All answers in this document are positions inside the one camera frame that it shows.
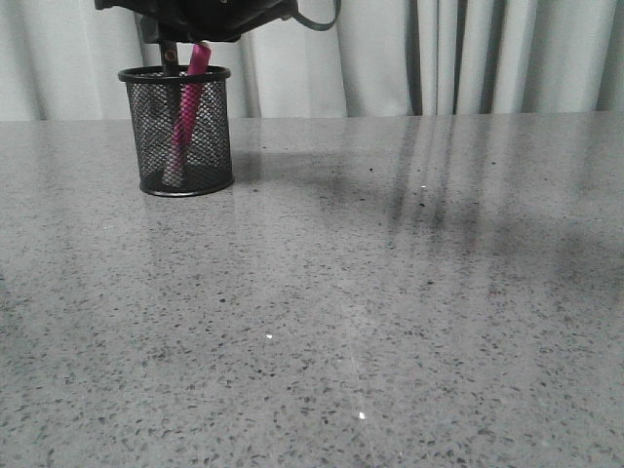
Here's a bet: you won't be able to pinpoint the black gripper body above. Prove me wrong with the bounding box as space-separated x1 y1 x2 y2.
95 0 298 44

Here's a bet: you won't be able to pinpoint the grey orange scissors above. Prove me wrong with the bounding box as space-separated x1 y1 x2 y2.
159 40 179 126

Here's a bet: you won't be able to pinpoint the magenta pen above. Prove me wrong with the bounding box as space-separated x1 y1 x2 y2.
163 42 212 187

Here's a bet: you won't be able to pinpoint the black mesh pen holder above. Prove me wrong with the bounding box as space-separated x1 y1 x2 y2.
118 65 234 197

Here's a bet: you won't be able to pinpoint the grey curtain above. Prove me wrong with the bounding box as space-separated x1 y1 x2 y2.
1 1 623 121

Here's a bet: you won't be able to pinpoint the dark grey cable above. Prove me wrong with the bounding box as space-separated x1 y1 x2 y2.
292 0 341 31

